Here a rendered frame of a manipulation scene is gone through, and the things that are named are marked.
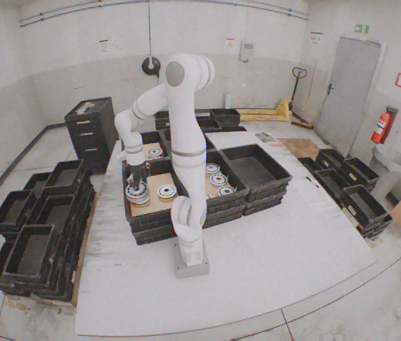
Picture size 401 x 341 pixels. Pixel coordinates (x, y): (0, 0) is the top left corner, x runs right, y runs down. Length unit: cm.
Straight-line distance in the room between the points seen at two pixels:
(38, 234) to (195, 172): 140
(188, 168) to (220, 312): 63
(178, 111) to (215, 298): 75
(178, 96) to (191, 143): 12
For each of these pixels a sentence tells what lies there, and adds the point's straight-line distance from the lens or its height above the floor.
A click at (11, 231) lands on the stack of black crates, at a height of 49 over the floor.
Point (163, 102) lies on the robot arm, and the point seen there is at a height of 140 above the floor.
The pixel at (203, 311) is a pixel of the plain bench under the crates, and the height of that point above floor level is 70.
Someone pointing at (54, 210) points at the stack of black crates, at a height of 38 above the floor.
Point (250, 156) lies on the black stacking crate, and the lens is 140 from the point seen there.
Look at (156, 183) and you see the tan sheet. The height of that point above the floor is 83.
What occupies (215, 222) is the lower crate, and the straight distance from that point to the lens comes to 105.
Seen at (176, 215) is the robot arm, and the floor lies 109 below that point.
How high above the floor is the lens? 157
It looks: 38 degrees down
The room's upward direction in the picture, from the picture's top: 2 degrees clockwise
